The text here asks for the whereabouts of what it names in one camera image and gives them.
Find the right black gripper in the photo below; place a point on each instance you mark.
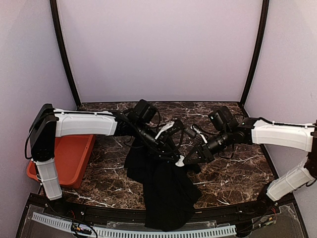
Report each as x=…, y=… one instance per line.
x=203, y=157

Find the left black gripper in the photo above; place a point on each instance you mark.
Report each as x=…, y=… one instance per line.
x=165, y=148

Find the black t-shirt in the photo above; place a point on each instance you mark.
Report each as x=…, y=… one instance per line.
x=169, y=195

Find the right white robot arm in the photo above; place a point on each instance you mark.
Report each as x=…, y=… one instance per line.
x=261, y=131

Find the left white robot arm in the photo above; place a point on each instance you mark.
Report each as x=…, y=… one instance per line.
x=51, y=123

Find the orange plastic bin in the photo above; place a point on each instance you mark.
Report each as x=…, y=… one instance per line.
x=71, y=156

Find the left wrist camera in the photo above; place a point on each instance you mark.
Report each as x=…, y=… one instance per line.
x=170, y=128

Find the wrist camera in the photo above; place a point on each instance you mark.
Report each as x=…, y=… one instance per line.
x=195, y=133
x=170, y=128

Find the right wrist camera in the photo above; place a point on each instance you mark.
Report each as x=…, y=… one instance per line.
x=195, y=133

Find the white slotted cable duct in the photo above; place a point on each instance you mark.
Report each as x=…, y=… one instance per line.
x=104, y=232

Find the black front rail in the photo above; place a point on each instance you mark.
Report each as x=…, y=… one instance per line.
x=240, y=214

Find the right black frame post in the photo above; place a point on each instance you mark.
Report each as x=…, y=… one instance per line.
x=256, y=52

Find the black frame post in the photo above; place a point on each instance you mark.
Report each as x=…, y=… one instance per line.
x=256, y=52
x=63, y=53

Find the left black frame post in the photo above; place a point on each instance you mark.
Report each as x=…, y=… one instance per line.
x=63, y=53

